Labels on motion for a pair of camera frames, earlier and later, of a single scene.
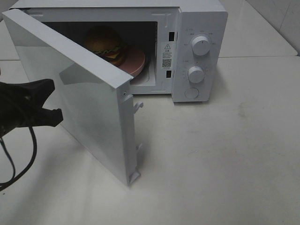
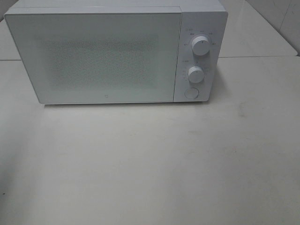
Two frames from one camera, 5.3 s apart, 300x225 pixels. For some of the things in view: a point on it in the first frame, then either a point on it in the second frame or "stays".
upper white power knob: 200,45 stays
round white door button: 191,93 stays
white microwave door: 95,97 to 86,55
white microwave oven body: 184,42 stays
